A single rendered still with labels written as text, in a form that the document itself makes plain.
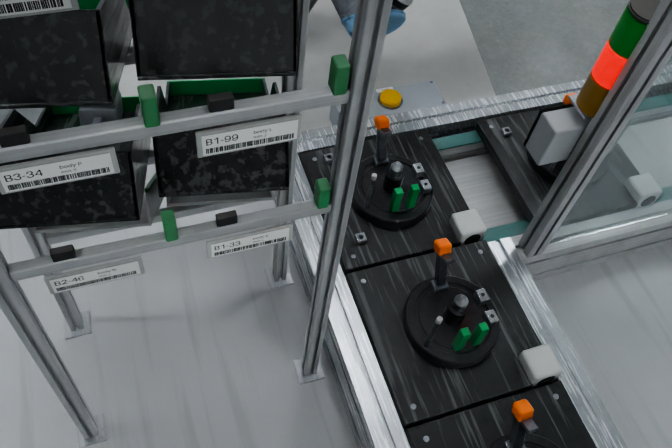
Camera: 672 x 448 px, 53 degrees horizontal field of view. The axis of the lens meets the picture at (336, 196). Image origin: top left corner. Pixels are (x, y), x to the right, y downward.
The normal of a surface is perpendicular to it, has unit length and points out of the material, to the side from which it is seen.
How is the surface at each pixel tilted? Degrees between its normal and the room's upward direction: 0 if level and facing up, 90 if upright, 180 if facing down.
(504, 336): 0
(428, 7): 0
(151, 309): 0
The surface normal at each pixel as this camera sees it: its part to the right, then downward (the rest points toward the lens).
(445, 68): 0.10, -0.59
